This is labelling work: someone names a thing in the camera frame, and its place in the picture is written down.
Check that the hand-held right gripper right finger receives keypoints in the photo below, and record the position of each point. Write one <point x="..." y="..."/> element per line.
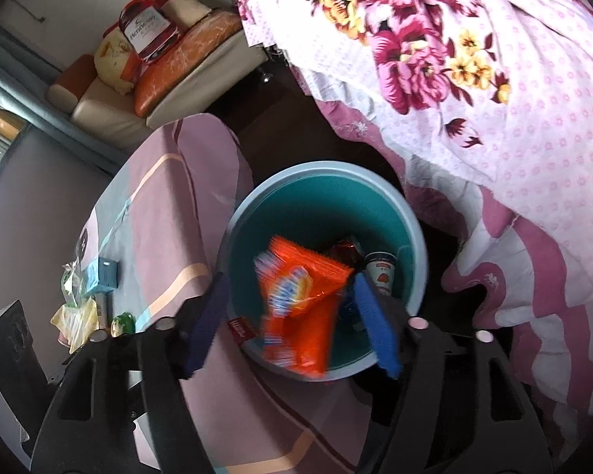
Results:
<point x="375" y="326"/>

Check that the white yogurt cup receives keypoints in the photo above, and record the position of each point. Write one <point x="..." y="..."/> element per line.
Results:
<point x="380" y="271"/>

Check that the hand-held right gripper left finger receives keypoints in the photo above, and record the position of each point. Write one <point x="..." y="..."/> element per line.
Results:
<point x="207" y="326"/>

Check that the pink white bed sheet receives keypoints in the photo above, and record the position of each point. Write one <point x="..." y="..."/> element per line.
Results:
<point x="538" y="266"/>

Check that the clear plastic bag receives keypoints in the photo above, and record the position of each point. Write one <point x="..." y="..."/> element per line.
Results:
<point x="76" y="321"/>

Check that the clear plastic wrapper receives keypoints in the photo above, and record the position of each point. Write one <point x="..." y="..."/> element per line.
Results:
<point x="71" y="284"/>

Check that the orange armrest cushion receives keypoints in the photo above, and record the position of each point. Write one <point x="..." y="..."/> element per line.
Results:
<point x="76" y="76"/>

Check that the orange snack packet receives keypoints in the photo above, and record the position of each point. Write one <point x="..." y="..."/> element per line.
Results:
<point x="301" y="326"/>

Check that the yellow plush pillow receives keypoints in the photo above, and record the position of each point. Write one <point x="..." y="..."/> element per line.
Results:
<point x="111" y="59"/>

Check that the striped pink tablecloth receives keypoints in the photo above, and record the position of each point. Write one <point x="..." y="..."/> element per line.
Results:
<point x="168" y="217"/>

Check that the red brown foil wrapper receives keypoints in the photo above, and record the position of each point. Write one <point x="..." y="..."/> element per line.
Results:
<point x="346" y="254"/>

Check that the small teal white box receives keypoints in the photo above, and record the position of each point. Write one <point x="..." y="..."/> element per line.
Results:
<point x="101" y="276"/>

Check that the cream leather sofa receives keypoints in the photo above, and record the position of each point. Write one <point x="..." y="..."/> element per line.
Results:
<point x="108" y="108"/>

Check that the teal plastic bin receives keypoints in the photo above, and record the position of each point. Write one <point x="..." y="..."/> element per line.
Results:
<point x="316" y="207"/>

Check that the small red box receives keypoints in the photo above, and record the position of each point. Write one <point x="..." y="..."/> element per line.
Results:
<point x="241" y="331"/>

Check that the green round item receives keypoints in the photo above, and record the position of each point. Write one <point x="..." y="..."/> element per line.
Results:
<point x="123" y="324"/>

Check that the orange leather cushion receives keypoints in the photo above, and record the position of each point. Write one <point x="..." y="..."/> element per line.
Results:
<point x="178" y="59"/>

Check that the cream square cushion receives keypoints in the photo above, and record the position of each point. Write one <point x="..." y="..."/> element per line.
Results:
<point x="190" y="7"/>

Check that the grey blue curtain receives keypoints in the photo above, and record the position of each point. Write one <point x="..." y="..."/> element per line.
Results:
<point x="29" y="98"/>

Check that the floral pink blanket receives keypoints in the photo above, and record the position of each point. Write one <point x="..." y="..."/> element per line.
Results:
<point x="425" y="34"/>

